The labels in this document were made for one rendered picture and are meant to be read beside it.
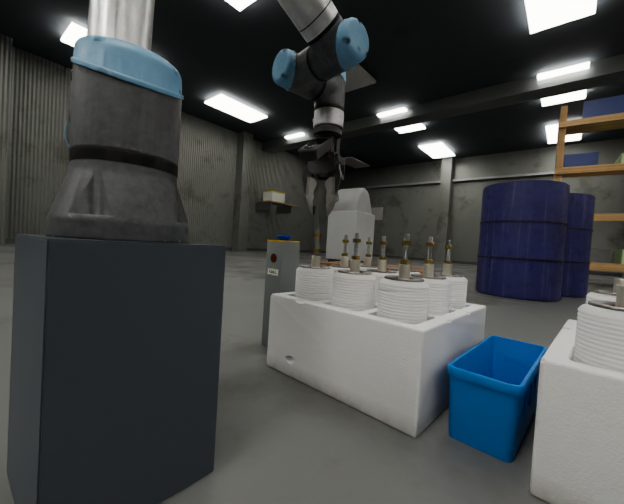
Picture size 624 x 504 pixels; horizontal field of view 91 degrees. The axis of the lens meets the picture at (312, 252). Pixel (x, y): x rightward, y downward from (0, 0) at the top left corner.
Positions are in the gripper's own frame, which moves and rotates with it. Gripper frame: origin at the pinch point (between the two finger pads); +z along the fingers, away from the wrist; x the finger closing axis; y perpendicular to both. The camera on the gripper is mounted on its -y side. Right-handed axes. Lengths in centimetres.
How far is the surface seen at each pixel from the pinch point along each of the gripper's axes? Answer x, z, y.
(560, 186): -104, -43, 199
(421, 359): -26.5, 26.4, -17.7
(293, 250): 11.3, 10.9, 9.8
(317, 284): -2.2, 18.1, -3.9
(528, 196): -84, -35, 193
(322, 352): -6.9, 31.2, -10.7
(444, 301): -29.7, 19.1, 0.1
